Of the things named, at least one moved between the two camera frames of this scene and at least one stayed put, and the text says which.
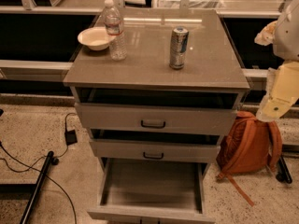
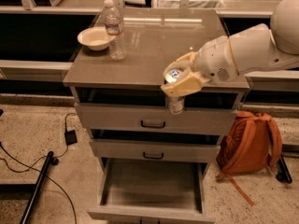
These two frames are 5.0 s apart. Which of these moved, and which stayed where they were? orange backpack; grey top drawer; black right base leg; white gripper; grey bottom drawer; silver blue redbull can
Moved: white gripper; silver blue redbull can
Stayed: orange backpack; black right base leg; grey top drawer; grey bottom drawer
